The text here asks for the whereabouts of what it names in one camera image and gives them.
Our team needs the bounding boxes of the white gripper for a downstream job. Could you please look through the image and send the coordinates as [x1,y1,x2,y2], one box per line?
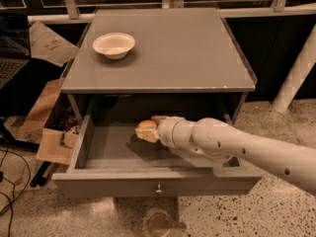
[135,116,196,149]

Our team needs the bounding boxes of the orange fruit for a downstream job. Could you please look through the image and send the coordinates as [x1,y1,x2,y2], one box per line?
[138,119,157,129]

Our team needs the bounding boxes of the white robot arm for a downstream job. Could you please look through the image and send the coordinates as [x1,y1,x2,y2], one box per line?
[135,116,316,196]

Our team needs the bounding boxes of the open grey top drawer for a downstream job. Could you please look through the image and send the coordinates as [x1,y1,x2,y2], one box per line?
[50,111,263,198]

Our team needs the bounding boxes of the metal drawer knob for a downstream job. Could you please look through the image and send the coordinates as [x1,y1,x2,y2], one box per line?
[155,185,163,196]

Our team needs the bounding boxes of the grey cabinet with counter top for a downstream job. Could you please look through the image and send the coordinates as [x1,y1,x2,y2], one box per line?
[62,8,256,119]

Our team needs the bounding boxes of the white paper bowl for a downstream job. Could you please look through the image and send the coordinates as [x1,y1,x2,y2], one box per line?
[93,33,135,60]

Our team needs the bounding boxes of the open cardboard box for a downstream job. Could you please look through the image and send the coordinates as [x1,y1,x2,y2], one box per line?
[19,79,80,165]

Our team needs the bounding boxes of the white railing bar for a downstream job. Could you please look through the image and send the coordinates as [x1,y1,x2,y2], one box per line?
[28,3,316,25]

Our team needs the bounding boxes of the crumpled brown paper sheet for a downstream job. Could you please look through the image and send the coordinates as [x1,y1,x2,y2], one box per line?
[30,22,79,66]

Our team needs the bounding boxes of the black table leg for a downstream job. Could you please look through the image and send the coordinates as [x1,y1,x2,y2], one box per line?
[0,118,51,188]

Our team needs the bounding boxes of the black laptop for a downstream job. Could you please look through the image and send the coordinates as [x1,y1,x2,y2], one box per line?
[0,12,31,89]

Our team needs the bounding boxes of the black floor cables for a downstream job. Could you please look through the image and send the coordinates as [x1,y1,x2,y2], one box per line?
[0,145,33,237]

